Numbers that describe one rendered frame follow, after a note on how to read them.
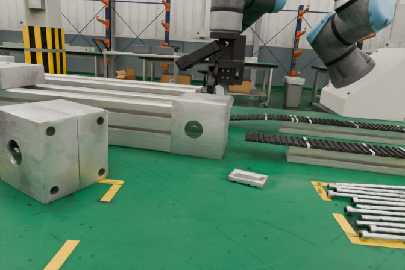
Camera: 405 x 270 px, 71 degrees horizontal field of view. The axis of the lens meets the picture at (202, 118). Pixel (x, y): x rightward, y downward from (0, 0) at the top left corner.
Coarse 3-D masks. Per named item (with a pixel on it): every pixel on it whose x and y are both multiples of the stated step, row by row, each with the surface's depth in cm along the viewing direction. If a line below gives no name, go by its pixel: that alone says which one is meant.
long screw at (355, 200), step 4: (352, 200) 36; (356, 200) 35; (360, 200) 36; (364, 200) 36; (368, 200) 36; (372, 200) 36; (352, 204) 36; (368, 204) 36; (372, 204) 36; (376, 204) 36; (380, 204) 35; (384, 204) 35; (388, 204) 35; (392, 204) 35; (396, 204) 35; (400, 204) 35; (404, 204) 35
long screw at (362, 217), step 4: (360, 216) 33; (364, 216) 32; (368, 216) 32; (372, 216) 32; (376, 216) 32; (380, 216) 32; (384, 216) 32; (388, 216) 32; (364, 220) 32; (368, 220) 32; (372, 220) 32; (376, 220) 32; (380, 220) 32; (384, 220) 32; (388, 220) 32; (392, 220) 32; (396, 220) 32; (400, 220) 32; (404, 220) 32
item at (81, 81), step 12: (60, 84) 72; (72, 84) 71; (84, 84) 70; (96, 84) 70; (108, 84) 69; (120, 84) 69; (132, 84) 69; (144, 84) 75; (156, 84) 74; (168, 84) 74; (180, 84) 75
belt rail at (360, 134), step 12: (288, 132) 67; (300, 132) 66; (312, 132) 66; (324, 132) 65; (336, 132) 65; (348, 132) 65; (360, 132) 64; (372, 132) 63; (384, 132) 63; (396, 132) 62; (396, 144) 63
